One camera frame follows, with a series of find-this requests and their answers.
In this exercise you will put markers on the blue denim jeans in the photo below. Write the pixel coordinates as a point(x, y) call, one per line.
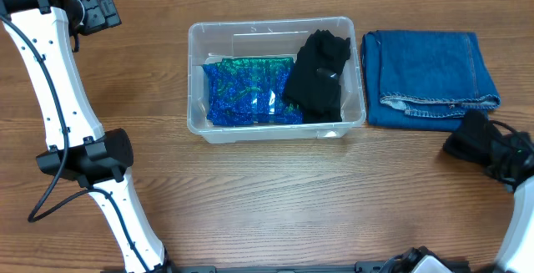
point(425, 80)

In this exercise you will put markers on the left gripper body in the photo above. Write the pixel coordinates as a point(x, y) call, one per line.
point(85, 13)

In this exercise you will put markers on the black cloth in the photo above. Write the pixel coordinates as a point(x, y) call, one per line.
point(472, 140)
point(314, 81)

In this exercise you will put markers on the clear plastic storage bin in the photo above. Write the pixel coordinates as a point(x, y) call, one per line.
point(210, 42)

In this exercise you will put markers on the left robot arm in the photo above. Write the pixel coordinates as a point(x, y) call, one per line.
point(46, 34)

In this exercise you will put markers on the black socks bundle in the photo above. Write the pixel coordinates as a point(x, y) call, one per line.
point(331, 114)

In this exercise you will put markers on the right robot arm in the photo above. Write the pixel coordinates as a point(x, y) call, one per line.
point(516, 251)

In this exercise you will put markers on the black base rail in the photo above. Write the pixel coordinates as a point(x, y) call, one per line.
point(358, 267)

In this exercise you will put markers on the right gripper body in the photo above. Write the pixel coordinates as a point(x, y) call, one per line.
point(501, 164)

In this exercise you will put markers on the blue green sparkly fabric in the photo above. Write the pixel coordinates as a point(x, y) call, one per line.
point(247, 91)

